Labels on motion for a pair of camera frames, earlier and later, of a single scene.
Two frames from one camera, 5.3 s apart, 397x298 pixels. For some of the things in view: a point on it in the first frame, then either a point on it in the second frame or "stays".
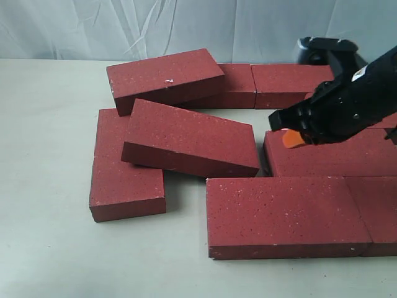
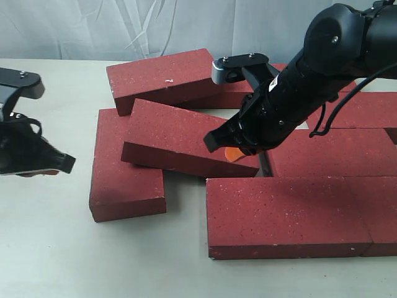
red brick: (178, 138) stays
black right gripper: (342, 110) to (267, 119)
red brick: (164, 79) stays
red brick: (120, 190) stays
